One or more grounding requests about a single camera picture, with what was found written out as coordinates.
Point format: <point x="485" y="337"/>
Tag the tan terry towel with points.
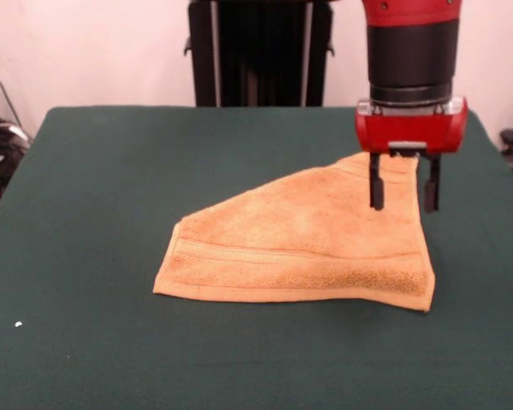
<point x="282" y="239"/>

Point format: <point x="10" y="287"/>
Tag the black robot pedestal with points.
<point x="261" y="51"/>

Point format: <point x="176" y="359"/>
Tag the black plug adapter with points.
<point x="511" y="136"/>

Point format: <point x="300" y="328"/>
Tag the small white crumb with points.
<point x="17" y="324"/>

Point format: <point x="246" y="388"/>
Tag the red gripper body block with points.
<point x="410" y="132"/>

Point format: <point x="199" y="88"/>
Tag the dark green table cloth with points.
<point x="111" y="213"/>

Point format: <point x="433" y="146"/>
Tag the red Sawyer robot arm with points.
<point x="410" y="55"/>

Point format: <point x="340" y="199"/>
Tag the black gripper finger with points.
<point x="376" y="192"/>
<point x="432" y="196"/>

